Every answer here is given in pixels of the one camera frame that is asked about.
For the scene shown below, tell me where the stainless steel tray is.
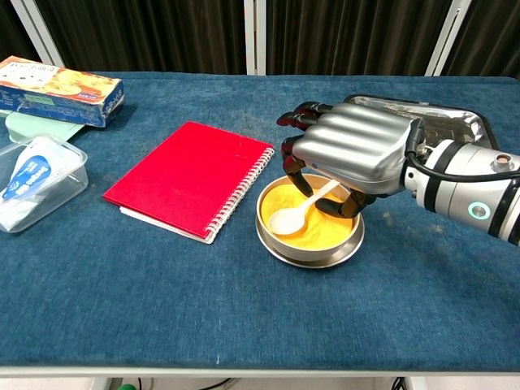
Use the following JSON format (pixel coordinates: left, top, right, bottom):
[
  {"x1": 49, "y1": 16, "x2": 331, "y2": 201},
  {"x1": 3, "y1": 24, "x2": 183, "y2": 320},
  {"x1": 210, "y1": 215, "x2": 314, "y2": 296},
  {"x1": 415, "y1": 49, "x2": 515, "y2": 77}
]
[{"x1": 344, "y1": 94, "x2": 500, "y2": 151}]

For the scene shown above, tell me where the blue orange biscuit box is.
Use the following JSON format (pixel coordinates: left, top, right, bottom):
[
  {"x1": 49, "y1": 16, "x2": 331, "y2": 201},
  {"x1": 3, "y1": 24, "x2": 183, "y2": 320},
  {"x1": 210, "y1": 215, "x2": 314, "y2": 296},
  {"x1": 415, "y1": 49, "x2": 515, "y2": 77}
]
[{"x1": 0, "y1": 55, "x2": 125, "y2": 129}]

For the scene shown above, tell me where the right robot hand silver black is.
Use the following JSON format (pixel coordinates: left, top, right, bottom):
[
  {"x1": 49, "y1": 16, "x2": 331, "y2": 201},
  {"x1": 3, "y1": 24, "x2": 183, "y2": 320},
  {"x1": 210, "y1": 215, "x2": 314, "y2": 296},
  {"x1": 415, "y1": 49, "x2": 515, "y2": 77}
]
[{"x1": 275, "y1": 100, "x2": 426, "y2": 219}]

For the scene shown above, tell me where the mint green plastic lid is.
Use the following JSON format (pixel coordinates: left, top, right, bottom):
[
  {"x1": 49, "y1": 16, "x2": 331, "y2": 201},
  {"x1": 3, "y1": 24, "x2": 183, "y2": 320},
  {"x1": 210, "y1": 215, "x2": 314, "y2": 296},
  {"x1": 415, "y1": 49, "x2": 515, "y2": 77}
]
[{"x1": 5, "y1": 111, "x2": 86, "y2": 144}]

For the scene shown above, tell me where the red spiral notebook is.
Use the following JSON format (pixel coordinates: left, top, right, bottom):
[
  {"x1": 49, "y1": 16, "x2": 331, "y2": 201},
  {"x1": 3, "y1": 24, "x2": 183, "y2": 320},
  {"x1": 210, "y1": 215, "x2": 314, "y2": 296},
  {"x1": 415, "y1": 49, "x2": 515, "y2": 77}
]
[{"x1": 102, "y1": 120, "x2": 275, "y2": 245}]

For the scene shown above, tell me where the white partition frame post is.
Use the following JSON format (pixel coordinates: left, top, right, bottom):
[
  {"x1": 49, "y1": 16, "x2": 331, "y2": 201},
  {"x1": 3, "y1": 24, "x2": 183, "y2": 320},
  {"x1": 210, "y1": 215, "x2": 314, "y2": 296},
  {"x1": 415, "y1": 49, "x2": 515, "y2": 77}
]
[
  {"x1": 424, "y1": 0, "x2": 475, "y2": 77},
  {"x1": 243, "y1": 0, "x2": 268, "y2": 76},
  {"x1": 10, "y1": 0, "x2": 66, "y2": 68}
]

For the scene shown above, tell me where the round metal bowl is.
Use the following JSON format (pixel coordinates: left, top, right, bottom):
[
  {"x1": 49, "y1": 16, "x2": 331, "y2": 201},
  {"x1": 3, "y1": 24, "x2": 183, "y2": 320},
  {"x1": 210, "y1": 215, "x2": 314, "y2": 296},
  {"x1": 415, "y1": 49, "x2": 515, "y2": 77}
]
[{"x1": 254, "y1": 173, "x2": 366, "y2": 269}]

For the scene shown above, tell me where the blue table cloth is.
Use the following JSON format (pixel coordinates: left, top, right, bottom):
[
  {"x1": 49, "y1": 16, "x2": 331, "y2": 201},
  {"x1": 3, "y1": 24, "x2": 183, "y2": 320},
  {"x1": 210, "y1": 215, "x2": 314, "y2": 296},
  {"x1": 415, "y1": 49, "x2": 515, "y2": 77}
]
[{"x1": 0, "y1": 71, "x2": 520, "y2": 362}]

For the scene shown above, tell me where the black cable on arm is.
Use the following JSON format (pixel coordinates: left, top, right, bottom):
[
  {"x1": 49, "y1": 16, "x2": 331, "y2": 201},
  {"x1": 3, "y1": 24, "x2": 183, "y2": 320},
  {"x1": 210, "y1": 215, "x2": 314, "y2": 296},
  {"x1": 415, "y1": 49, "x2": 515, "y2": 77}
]
[{"x1": 405, "y1": 119, "x2": 520, "y2": 180}]

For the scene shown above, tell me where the clear plastic container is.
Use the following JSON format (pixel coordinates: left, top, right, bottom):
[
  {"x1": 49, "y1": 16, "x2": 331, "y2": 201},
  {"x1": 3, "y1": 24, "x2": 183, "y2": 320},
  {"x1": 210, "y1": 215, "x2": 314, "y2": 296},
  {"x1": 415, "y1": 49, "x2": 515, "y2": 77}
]
[{"x1": 0, "y1": 132, "x2": 89, "y2": 234}]

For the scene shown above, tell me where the white blue packet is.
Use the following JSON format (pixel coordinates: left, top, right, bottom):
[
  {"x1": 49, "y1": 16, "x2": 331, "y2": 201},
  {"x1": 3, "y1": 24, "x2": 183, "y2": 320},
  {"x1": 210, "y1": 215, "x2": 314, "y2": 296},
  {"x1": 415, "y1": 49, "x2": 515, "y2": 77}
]
[{"x1": 0, "y1": 140, "x2": 72, "y2": 231}]

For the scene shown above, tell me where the dark pleated curtain panel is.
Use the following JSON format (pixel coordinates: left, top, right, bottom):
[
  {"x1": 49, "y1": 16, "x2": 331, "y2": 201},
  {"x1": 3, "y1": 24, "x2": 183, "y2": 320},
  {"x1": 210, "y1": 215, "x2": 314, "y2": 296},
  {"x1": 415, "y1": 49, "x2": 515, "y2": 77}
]
[
  {"x1": 441, "y1": 0, "x2": 520, "y2": 80},
  {"x1": 266, "y1": 0, "x2": 453, "y2": 77},
  {"x1": 34, "y1": 0, "x2": 248, "y2": 76},
  {"x1": 0, "y1": 0, "x2": 41, "y2": 62}
]

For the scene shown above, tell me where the white plastic spoon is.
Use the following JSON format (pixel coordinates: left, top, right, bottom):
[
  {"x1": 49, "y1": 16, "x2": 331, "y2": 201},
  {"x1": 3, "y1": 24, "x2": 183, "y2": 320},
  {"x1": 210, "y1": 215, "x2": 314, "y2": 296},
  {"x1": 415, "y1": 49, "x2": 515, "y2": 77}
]
[{"x1": 268, "y1": 180, "x2": 340, "y2": 236}]

